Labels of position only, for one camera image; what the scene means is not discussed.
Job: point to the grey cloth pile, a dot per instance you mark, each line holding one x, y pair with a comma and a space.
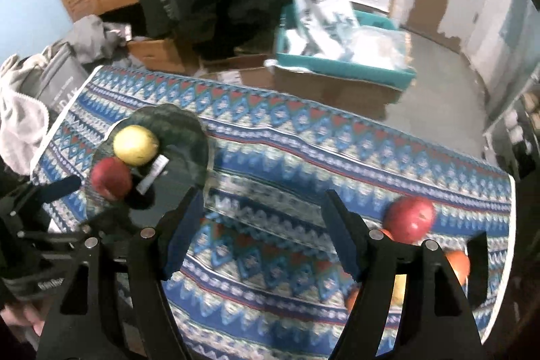
95, 37

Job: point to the person's left hand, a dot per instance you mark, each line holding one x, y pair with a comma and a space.
23, 318

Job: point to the grey printed bag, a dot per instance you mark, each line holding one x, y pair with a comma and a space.
63, 81

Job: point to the large cardboard box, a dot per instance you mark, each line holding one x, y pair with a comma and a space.
329, 90

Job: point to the yellow-green pear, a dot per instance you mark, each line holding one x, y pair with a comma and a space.
136, 145
399, 290

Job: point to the clear plastic bag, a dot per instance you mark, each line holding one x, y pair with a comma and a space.
379, 46

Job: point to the flat cardboard box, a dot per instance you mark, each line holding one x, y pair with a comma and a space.
240, 73
160, 52

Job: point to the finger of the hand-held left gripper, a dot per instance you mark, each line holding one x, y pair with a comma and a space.
59, 189
141, 197

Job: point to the white metal shoe rack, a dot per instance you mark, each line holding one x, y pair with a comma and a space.
506, 119

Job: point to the group of shoes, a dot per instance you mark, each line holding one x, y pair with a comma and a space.
525, 124

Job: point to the orange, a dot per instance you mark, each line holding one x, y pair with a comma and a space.
352, 299
459, 266
387, 235

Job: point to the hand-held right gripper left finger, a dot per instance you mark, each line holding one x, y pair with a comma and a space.
185, 229

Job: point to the pale grey towel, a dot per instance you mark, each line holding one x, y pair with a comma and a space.
21, 115

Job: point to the white paper label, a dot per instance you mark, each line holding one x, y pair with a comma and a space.
152, 174

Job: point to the teal plastic bin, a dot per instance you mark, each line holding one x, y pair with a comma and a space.
337, 69

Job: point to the blue patterned blanket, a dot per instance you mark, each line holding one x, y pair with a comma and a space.
274, 174

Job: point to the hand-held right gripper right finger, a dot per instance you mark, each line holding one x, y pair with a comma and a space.
344, 233

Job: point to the dark green glass plate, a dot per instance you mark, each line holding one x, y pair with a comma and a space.
181, 132

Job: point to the red apple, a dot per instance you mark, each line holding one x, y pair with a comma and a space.
408, 218
110, 178

